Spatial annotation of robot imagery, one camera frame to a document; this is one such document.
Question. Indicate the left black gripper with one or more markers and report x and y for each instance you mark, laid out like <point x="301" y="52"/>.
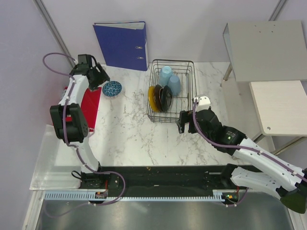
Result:
<point x="103" y="77"/>

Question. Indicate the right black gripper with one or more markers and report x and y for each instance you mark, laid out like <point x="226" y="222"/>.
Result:
<point x="183" y="118"/>

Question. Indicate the blue patterned bowl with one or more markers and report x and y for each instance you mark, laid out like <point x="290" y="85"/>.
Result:
<point x="112" y="88"/>

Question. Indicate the black plate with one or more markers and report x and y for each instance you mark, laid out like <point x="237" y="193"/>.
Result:
<point x="166" y="98"/>

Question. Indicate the red floral plate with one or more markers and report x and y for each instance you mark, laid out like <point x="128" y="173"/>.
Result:
<point x="157" y="96"/>

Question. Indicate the yellow plate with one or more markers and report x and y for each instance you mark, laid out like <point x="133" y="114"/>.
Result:
<point x="151" y="99"/>

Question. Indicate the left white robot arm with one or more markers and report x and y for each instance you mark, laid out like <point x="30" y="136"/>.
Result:
<point x="81" y="143"/>

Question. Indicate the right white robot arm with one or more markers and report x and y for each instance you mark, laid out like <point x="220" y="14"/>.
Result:
<point x="280" y="179"/>

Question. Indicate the red folder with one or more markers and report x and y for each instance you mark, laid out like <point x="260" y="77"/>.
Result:
<point x="90" y="105"/>

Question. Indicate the light blue cup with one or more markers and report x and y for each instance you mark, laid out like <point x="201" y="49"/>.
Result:
<point x="165" y="74"/>

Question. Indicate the beige wooden board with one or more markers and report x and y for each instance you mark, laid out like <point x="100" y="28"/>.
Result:
<point x="281" y="107"/>

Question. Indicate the grey metal shelf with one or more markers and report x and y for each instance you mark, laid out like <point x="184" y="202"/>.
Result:
<point x="266" y="50"/>

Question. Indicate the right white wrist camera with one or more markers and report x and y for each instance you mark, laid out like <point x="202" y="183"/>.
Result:
<point x="202" y="102"/>

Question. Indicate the black wire dish rack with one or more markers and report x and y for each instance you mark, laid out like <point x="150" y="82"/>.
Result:
<point x="185" y="70"/>

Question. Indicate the blue ring binder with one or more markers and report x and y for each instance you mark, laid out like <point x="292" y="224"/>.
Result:
<point x="123" y="44"/>

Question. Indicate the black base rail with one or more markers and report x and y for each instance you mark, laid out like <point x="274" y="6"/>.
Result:
<point x="157" y="180"/>

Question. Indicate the white cable duct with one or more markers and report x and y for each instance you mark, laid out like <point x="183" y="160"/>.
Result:
<point x="95" y="196"/>

